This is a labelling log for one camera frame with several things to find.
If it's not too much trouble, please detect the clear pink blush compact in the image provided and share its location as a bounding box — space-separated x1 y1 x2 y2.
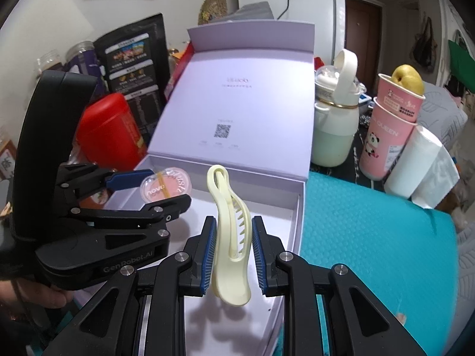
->
140 167 191 203

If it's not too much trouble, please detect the cream yellow hair claw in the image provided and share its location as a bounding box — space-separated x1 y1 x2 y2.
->
207 165 253 307

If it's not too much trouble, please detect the person left hand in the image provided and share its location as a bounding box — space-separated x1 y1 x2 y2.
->
1 278 75 320

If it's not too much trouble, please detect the red plastic canister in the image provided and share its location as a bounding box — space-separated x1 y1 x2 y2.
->
76 93 147 171

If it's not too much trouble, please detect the teal bubble mat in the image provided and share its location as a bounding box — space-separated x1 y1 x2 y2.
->
300 172 458 355

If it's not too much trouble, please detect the purple label jar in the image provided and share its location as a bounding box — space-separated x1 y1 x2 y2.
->
65 40 107 96

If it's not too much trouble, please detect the black snack bag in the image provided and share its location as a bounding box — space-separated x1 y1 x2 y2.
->
94 14 170 142

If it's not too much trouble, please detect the lavender open gift box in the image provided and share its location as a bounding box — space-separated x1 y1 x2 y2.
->
103 19 316 356

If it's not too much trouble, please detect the near grey leaf chair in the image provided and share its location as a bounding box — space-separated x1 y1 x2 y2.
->
451 225 475 340

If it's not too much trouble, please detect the grey leaf chair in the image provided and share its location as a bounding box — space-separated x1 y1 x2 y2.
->
451 225 475 340
417 82 468 150

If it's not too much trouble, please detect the white paper roll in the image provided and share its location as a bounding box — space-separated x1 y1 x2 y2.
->
384 125 460 209

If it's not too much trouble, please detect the pink panda cup stack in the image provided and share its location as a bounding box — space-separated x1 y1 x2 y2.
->
359 73 425 181

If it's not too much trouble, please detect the woven round fan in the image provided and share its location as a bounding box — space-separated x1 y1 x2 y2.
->
198 0 228 25

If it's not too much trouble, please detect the pale green white jug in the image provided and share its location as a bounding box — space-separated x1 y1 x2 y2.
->
311 49 366 168

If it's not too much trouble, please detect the far grey leaf chair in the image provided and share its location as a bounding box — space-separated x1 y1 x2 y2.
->
417 82 468 150

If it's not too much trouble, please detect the yellow pear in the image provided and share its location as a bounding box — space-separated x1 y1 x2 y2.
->
390 64 424 96

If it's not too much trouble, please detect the white refrigerator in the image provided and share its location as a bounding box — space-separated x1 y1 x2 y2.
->
238 0 345 64

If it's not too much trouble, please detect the black hanging bag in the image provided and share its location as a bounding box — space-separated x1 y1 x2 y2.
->
411 17 437 73

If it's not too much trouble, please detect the brown wooden door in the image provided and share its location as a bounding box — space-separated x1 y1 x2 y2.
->
345 0 382 96

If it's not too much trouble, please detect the green tote bag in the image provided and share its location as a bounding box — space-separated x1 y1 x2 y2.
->
449 40 475 93

